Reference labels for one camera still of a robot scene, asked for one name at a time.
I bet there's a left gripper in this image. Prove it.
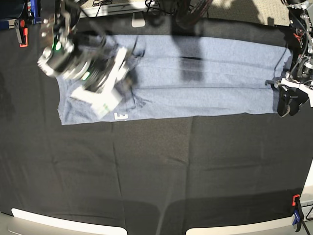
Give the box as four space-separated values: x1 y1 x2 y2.
277 87 309 118

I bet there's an orange blue clamp near right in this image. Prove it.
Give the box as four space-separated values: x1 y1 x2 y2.
292 194 304 233

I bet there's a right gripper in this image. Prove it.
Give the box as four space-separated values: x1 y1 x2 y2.
73 42 136 97

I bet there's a red black cable bundle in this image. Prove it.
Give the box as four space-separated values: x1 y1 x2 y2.
176 0 214 27

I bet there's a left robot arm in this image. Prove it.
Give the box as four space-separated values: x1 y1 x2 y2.
274 0 313 117

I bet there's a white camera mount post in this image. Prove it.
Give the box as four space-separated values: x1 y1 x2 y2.
131 12 146 28

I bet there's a blue clamp far left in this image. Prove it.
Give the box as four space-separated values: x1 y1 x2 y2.
26 0 41 24

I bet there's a blue-grey t-shirt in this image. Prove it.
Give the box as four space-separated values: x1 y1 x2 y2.
57 35 293 125

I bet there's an orange clamp far left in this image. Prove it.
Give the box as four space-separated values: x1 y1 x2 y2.
14 19 28 47

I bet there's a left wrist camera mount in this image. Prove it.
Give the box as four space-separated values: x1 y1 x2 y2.
265 78 313 108

